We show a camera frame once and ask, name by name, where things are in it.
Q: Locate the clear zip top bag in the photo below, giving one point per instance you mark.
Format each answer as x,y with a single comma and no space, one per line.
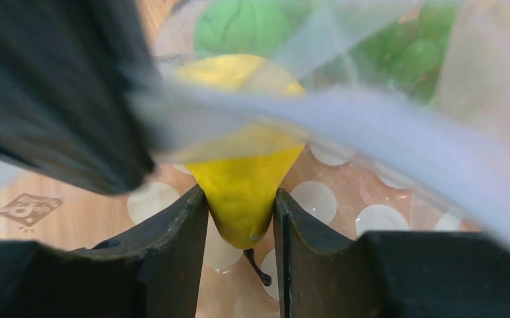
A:
373,160

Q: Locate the green fake grapes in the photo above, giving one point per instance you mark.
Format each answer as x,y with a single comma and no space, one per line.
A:
407,56

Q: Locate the fake green lime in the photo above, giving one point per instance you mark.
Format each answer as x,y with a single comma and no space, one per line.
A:
241,27

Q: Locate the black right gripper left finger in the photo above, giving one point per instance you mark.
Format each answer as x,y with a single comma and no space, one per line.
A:
150,270

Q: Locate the fake yellow lemon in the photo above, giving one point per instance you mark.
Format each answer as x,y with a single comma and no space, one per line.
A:
241,187

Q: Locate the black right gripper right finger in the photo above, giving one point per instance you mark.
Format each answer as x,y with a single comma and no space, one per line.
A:
322,273

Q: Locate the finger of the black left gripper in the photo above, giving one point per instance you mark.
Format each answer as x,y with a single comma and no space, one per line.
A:
67,70

